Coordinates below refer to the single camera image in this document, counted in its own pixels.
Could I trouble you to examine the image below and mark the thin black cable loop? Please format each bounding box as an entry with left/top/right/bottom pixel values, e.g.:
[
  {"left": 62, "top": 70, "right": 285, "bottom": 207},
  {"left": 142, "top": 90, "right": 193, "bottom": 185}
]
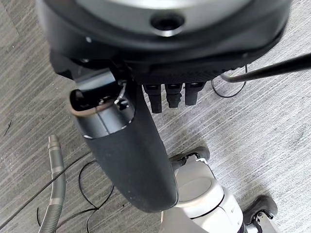
[{"left": 210, "top": 63, "right": 248, "bottom": 99}]

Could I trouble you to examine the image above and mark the silver robot ankle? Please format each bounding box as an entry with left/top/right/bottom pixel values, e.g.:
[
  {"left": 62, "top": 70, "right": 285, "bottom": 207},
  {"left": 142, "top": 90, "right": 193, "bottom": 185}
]
[{"left": 245, "top": 210, "right": 280, "bottom": 233}]

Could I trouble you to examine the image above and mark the grey corrugated hose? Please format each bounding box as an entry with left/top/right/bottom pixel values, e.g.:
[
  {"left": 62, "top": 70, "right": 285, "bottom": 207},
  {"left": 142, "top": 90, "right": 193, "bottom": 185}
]
[{"left": 38, "top": 135, "right": 67, "bottom": 233}]

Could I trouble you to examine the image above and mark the dark robot foot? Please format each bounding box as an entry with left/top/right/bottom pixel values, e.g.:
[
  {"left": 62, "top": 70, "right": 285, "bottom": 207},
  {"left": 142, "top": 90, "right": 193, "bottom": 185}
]
[
  {"left": 242, "top": 195, "right": 279, "bottom": 226},
  {"left": 169, "top": 146, "right": 211, "bottom": 168}
]

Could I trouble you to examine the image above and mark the thin black looped cable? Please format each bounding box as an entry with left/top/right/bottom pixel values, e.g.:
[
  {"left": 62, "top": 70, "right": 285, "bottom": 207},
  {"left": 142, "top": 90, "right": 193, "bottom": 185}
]
[{"left": 36, "top": 160, "right": 115, "bottom": 233}]

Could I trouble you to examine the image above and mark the silver robot leg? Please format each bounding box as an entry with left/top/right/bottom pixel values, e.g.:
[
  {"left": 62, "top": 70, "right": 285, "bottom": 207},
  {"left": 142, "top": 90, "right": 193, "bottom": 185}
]
[{"left": 159, "top": 155, "right": 246, "bottom": 233}]

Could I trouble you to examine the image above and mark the straight thin black cable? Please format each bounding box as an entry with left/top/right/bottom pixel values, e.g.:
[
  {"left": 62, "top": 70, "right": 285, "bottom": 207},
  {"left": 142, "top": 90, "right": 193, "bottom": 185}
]
[{"left": 0, "top": 155, "right": 97, "bottom": 221}]

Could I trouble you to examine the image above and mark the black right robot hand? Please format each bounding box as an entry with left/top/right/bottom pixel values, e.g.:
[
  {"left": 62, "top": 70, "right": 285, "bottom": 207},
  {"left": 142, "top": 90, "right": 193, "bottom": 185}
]
[{"left": 36, "top": 0, "right": 292, "bottom": 214}]

